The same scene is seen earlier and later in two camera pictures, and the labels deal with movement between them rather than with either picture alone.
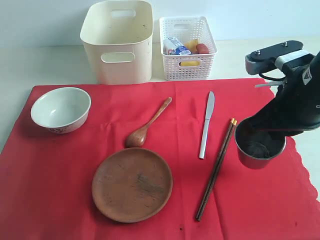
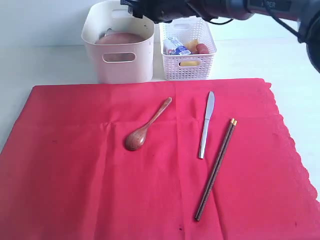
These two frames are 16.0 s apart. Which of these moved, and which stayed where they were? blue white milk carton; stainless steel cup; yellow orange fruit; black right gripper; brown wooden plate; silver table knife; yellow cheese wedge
Moved: stainless steel cup; brown wooden plate; black right gripper
Stayed: yellow cheese wedge; silver table knife; blue white milk carton; yellow orange fruit
